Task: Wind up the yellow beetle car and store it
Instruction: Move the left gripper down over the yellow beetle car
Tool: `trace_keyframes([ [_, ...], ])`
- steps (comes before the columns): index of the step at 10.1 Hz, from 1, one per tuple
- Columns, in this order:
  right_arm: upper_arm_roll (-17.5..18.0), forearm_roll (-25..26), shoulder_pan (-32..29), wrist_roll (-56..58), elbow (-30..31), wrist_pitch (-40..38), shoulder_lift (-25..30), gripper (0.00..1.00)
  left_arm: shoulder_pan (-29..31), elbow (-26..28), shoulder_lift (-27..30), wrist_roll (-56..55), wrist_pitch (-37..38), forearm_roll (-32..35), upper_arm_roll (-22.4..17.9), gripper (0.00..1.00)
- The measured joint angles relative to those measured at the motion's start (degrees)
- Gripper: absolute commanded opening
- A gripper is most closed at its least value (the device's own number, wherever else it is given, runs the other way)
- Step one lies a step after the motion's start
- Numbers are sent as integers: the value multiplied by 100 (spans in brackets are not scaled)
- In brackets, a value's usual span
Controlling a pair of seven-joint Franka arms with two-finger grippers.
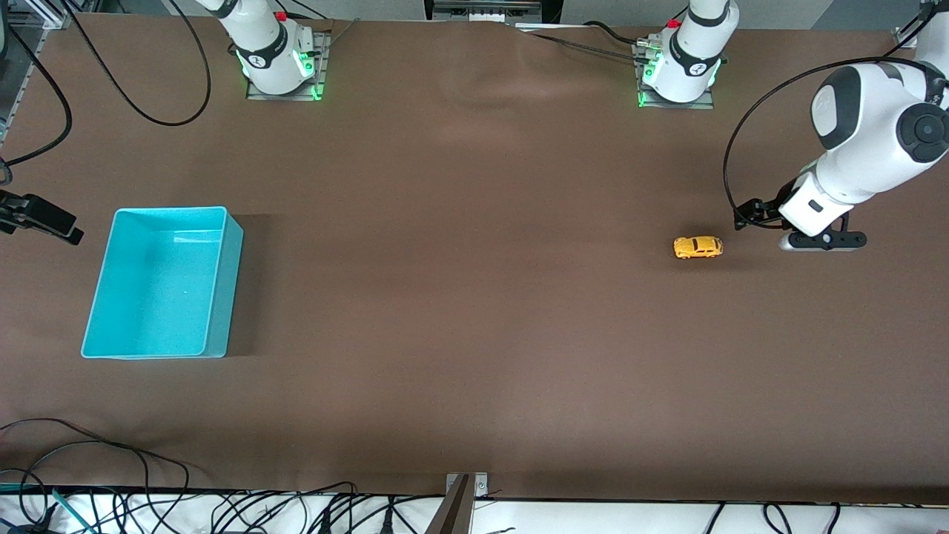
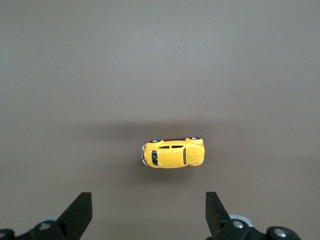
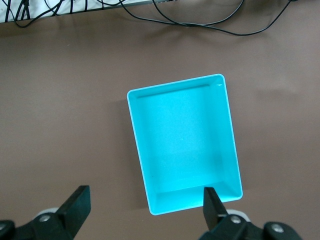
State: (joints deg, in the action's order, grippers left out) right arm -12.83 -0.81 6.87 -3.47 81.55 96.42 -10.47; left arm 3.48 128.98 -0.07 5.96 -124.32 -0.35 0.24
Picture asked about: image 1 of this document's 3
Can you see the brown table cover sheet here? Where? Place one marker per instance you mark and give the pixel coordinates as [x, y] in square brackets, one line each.
[474, 297]

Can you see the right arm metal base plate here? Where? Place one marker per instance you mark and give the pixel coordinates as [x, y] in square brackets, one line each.
[322, 67]

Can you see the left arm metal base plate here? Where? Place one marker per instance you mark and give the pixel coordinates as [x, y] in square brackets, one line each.
[700, 104]

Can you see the aluminium frame rail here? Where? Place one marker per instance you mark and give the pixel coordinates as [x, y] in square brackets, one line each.
[15, 74]

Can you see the turquoise plastic bin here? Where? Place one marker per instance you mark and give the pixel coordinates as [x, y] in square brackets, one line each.
[159, 297]

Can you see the teal plastic strip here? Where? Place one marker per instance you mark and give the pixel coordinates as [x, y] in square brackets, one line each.
[70, 510]

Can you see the grey metal bar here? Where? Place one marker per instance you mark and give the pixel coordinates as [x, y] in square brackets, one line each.
[454, 515]

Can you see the small metal bracket plate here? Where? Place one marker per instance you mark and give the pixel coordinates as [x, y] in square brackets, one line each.
[480, 483]

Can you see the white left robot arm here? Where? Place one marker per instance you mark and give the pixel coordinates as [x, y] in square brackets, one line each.
[875, 141]

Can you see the yellow beetle toy car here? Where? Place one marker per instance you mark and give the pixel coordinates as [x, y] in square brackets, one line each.
[697, 248]

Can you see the white power strip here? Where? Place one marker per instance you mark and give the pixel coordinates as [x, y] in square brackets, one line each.
[485, 7]

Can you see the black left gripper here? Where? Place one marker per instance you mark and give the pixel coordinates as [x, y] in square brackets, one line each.
[766, 210]

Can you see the aluminium corner bracket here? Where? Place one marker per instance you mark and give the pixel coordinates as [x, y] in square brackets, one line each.
[906, 37]

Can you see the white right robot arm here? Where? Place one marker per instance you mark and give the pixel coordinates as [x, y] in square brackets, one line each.
[267, 52]

